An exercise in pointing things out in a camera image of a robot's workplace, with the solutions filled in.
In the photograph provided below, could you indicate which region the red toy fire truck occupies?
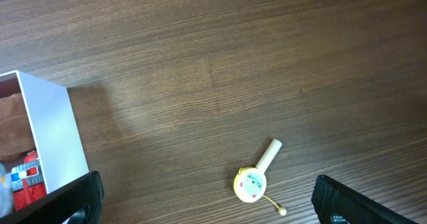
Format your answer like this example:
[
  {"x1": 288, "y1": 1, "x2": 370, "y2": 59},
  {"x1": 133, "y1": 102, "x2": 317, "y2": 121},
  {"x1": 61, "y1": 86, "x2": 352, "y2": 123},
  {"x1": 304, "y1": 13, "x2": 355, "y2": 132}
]
[{"x1": 11, "y1": 151, "x2": 47, "y2": 211}]

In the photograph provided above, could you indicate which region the brown plush capybara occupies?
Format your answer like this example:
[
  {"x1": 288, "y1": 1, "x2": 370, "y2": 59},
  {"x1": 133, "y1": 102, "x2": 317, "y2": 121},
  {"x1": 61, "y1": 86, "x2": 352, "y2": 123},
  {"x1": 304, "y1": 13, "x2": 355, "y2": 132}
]
[{"x1": 1, "y1": 93, "x2": 35, "y2": 161}]

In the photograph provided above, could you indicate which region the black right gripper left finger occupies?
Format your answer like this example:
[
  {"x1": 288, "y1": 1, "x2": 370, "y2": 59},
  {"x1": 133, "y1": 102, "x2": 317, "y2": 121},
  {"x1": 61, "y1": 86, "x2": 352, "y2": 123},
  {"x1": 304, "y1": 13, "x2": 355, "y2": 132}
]
[{"x1": 1, "y1": 171, "x2": 104, "y2": 224}]

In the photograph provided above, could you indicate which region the white plush duck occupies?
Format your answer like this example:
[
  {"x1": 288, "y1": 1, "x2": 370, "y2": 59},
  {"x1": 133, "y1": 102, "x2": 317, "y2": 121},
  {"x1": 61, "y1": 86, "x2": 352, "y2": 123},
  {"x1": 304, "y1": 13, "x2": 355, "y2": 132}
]
[{"x1": 0, "y1": 163, "x2": 14, "y2": 217}]

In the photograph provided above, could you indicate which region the yellow toy rattle drum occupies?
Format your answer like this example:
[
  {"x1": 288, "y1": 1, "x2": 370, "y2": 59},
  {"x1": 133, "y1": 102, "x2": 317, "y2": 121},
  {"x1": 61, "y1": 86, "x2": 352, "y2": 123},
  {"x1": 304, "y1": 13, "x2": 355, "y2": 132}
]
[{"x1": 233, "y1": 139, "x2": 288, "y2": 216}]

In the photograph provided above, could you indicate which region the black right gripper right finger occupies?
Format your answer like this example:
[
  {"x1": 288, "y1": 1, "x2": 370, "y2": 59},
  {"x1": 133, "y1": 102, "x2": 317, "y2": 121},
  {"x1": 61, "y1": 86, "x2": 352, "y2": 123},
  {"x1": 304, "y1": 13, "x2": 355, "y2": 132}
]
[{"x1": 311, "y1": 175, "x2": 416, "y2": 224}]

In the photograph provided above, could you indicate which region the white box pink interior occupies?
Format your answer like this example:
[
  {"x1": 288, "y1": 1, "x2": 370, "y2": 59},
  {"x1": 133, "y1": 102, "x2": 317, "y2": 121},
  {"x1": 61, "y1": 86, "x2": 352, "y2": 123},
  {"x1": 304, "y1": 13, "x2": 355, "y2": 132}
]
[{"x1": 1, "y1": 70, "x2": 89, "y2": 193}]

